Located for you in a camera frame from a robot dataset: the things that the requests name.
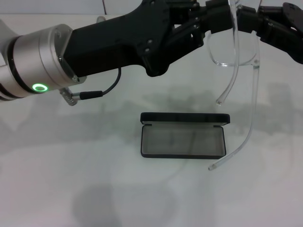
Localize black glasses case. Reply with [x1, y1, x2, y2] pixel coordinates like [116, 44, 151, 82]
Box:
[140, 111, 231, 160]

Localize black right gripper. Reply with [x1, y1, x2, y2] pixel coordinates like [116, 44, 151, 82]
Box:
[236, 1, 303, 66]

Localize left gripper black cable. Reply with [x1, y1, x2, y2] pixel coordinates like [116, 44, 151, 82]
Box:
[59, 67, 123, 106]

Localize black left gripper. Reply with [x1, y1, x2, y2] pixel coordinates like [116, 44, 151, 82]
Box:
[63, 0, 197, 78]

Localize clear transparent glasses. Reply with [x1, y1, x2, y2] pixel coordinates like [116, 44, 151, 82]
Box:
[205, 0, 261, 172]

